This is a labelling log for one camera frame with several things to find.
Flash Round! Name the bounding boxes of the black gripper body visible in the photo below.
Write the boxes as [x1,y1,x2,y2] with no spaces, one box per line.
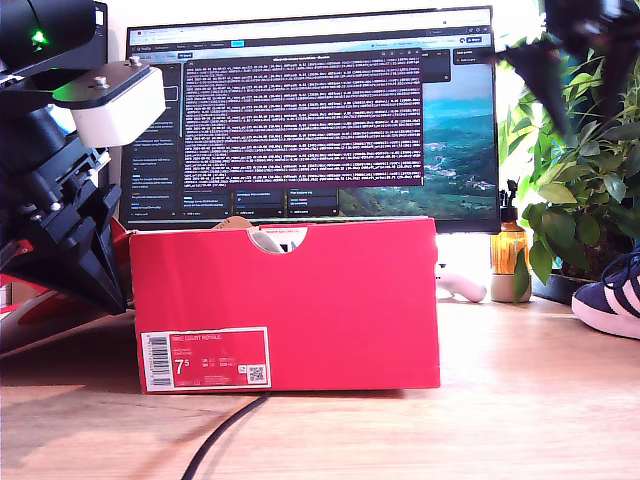
[0,105,113,252]

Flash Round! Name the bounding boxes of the red Nike shoebox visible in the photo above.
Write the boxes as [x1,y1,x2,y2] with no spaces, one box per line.
[0,216,442,395]

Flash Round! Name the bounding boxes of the green leafy potted plant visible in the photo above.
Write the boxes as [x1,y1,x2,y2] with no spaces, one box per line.
[499,0,640,305]

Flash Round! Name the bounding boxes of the small black computer monitor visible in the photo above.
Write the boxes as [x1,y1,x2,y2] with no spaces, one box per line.
[47,0,112,191]

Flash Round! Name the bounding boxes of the amber glass pump bottle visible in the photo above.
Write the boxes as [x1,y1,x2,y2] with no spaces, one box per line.
[492,179,531,277]

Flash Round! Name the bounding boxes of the black square planter tray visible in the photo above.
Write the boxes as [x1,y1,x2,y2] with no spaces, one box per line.
[532,272,601,307]

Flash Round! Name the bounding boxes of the white round bottle holder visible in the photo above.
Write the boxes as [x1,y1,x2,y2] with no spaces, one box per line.
[489,272,534,304]

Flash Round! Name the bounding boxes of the wide black computer monitor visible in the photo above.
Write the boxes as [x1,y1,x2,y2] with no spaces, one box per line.
[118,5,503,235]

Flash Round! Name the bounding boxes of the white camera box black bracket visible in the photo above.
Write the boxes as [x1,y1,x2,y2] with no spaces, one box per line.
[47,56,167,150]

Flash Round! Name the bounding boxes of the black table cable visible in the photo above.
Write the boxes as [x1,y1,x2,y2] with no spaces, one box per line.
[179,392,271,480]

